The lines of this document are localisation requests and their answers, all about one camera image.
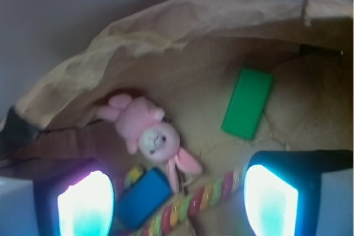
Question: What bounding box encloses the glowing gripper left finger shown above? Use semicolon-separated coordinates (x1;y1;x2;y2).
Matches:
1;158;114;235

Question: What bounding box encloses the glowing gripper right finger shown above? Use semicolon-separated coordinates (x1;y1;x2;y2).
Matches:
243;150;353;235

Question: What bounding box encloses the brown paper bag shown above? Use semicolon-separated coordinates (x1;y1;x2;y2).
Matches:
0;0;354;236

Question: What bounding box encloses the blue wooden block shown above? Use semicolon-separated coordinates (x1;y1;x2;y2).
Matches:
115;167;173;230

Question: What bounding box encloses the multicolour twisted rope toy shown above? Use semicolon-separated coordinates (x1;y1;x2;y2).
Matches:
121;166;247;235

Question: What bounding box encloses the pink plush bunny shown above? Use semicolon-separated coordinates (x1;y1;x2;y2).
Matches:
96;93;202;193

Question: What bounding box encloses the green wooden block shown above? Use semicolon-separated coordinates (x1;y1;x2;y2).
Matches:
221;67;274;140

